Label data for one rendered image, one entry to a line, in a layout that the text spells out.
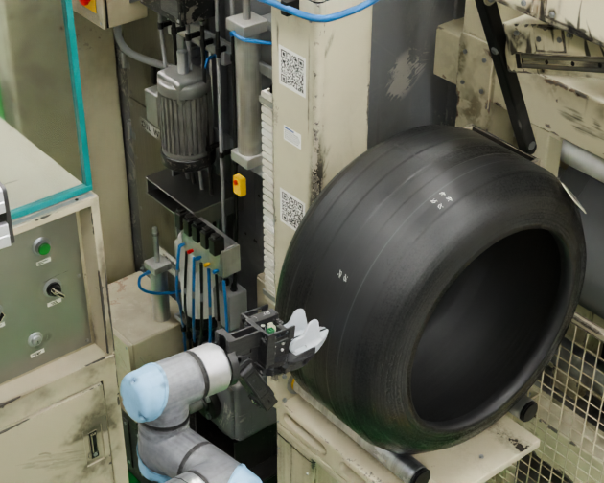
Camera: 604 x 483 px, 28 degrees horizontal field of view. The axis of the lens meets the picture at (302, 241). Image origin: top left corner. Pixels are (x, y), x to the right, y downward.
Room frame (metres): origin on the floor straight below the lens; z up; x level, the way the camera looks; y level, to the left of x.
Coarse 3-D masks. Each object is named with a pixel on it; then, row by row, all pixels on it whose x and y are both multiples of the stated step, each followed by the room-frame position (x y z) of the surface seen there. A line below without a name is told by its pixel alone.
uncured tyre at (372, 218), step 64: (448, 128) 1.81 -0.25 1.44; (320, 192) 1.73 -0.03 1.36; (384, 192) 1.63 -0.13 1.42; (512, 192) 1.63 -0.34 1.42; (320, 256) 1.59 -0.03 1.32; (384, 256) 1.53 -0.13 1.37; (448, 256) 1.52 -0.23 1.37; (512, 256) 1.90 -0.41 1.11; (576, 256) 1.72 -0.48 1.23; (320, 320) 1.53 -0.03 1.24; (384, 320) 1.47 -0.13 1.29; (448, 320) 1.88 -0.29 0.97; (512, 320) 1.82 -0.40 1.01; (320, 384) 1.52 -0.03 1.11; (384, 384) 1.45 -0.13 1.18; (448, 384) 1.75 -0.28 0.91; (512, 384) 1.66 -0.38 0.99; (384, 448) 1.50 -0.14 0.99
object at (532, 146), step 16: (480, 0) 1.99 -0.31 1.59; (480, 16) 2.02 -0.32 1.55; (496, 16) 2.01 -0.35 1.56; (496, 32) 2.01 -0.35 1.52; (496, 48) 2.02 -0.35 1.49; (496, 64) 2.05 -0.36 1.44; (512, 80) 2.05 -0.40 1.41; (512, 96) 2.05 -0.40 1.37; (512, 112) 2.07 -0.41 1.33; (528, 128) 2.09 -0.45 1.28; (528, 144) 2.09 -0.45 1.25
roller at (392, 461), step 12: (324, 408) 1.69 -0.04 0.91; (336, 420) 1.66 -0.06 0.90; (348, 432) 1.63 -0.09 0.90; (360, 444) 1.60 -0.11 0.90; (384, 456) 1.56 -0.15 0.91; (396, 456) 1.55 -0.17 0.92; (408, 456) 1.55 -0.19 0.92; (396, 468) 1.53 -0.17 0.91; (408, 468) 1.52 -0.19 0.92; (420, 468) 1.52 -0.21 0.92; (408, 480) 1.50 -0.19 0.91; (420, 480) 1.51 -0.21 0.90
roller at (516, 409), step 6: (522, 402) 1.69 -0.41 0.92; (528, 402) 1.69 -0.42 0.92; (534, 402) 1.69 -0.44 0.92; (516, 408) 1.69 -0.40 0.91; (522, 408) 1.68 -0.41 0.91; (528, 408) 1.68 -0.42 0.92; (534, 408) 1.69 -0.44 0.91; (516, 414) 1.68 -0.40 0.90; (522, 414) 1.67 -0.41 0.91; (528, 414) 1.68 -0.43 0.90; (534, 414) 1.69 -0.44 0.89; (522, 420) 1.68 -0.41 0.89; (528, 420) 1.68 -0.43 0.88
